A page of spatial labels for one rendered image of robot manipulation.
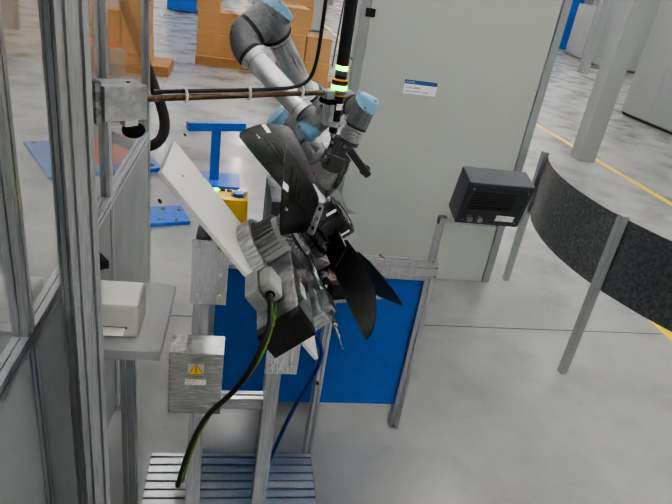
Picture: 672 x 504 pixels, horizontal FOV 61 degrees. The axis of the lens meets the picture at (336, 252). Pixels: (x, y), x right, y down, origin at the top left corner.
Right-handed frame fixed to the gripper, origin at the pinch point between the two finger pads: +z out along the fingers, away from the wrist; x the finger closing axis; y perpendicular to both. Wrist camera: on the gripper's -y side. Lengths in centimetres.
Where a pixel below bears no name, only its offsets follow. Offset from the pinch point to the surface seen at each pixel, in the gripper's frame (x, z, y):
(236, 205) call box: -9.1, 19.1, 26.3
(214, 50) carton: -886, 106, 54
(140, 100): 59, -22, 61
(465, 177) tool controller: -12, -22, -47
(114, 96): 62, -21, 66
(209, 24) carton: -886, 69, 76
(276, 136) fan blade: 14.9, -15.2, 26.4
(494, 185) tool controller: -7, -24, -57
